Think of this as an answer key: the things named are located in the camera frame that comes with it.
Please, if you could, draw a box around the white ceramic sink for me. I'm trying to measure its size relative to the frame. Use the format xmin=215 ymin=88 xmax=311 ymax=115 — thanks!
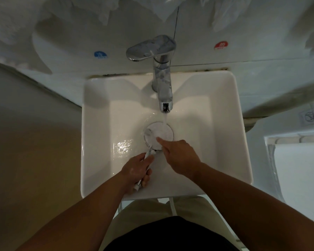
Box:
xmin=80 ymin=70 xmax=253 ymax=201

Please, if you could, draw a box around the person's right hand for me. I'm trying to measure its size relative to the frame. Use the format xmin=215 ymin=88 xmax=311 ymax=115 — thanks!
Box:
xmin=156 ymin=137 xmax=202 ymax=181

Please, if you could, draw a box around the chrome shower head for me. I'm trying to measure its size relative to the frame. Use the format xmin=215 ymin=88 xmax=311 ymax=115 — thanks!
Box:
xmin=135 ymin=121 xmax=174 ymax=190

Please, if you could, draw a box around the black shirt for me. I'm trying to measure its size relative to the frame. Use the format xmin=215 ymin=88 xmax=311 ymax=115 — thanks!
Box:
xmin=103 ymin=216 xmax=240 ymax=251

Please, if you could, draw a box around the person's left forearm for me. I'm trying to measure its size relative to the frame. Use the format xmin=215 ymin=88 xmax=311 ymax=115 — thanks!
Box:
xmin=15 ymin=172 xmax=130 ymax=251

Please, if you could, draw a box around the chrome sink faucet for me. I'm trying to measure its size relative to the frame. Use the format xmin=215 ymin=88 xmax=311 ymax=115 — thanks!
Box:
xmin=126 ymin=35 xmax=177 ymax=113

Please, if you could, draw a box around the thin black cord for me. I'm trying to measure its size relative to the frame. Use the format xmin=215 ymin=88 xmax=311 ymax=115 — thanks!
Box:
xmin=173 ymin=6 xmax=180 ymax=39

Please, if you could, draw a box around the white toilet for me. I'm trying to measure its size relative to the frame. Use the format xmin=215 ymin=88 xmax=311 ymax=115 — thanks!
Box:
xmin=246 ymin=100 xmax=314 ymax=222

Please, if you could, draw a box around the person's right forearm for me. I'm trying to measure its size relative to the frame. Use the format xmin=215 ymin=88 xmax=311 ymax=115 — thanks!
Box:
xmin=191 ymin=163 xmax=314 ymax=251

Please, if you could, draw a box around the person's left hand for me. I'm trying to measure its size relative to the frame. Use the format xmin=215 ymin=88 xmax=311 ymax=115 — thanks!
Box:
xmin=120 ymin=152 xmax=155 ymax=194

